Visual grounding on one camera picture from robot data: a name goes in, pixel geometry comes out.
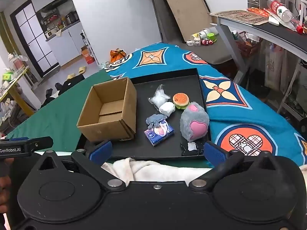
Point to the grey plush paw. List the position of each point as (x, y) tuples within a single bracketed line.
[(193, 122)]

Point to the orange bag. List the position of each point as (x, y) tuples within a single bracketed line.
[(117, 55)]

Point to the white kitchen cabinet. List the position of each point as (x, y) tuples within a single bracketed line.
[(64, 40)]

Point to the yellow shelf rack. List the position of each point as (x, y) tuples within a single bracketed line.
[(16, 86)]

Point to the brown board with black frame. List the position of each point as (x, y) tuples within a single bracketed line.
[(187, 9)]

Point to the yellow slipper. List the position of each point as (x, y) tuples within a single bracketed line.
[(82, 70), (71, 76)]

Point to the green sheet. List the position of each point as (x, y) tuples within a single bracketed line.
[(52, 115)]

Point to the blue tissue pack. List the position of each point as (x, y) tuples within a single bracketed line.
[(159, 134)]

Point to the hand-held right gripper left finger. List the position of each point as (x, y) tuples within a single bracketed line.
[(101, 149)]

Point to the person's left hand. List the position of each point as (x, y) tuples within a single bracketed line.
[(4, 191)]

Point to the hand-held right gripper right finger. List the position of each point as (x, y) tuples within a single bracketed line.
[(214, 153)]

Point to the brown cardboard box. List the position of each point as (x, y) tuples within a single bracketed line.
[(105, 127)]

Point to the grey desk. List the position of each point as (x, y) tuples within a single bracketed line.
[(283, 34)]

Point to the black tray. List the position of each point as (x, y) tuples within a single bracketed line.
[(165, 86)]

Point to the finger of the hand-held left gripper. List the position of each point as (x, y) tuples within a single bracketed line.
[(42, 142), (19, 139)]

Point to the white plastic jar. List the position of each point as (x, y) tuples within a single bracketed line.
[(200, 34)]

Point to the white towel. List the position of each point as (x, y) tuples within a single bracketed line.
[(144, 170)]

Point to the clear plastic bag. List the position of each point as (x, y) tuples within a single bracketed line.
[(159, 98)]

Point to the grey mattress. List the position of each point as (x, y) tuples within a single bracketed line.
[(215, 50)]

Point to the small white box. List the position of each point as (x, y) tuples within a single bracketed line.
[(193, 43)]

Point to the brown patterned mat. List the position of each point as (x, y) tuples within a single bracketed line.
[(239, 16)]

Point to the blue patterned blanket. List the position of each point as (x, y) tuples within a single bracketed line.
[(172, 60)]

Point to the black and white sock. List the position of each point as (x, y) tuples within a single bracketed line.
[(191, 148)]

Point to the red round toys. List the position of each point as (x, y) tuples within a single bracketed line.
[(207, 42)]

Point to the clear plastic bottle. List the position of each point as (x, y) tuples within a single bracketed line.
[(281, 12)]

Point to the green toy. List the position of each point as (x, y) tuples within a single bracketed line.
[(211, 36)]

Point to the white soft bundle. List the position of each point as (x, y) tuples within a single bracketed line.
[(167, 109)]

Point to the orange carton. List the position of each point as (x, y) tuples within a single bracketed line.
[(87, 56)]

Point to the red basket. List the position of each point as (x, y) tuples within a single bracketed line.
[(248, 46)]

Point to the burger plush toy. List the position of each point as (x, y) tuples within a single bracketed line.
[(181, 100)]

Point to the beige hanging cloth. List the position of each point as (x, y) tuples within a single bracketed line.
[(273, 64)]

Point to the black framed glass door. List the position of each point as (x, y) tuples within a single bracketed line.
[(33, 36)]

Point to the blue denim cloth piece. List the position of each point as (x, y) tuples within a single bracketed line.
[(154, 119)]

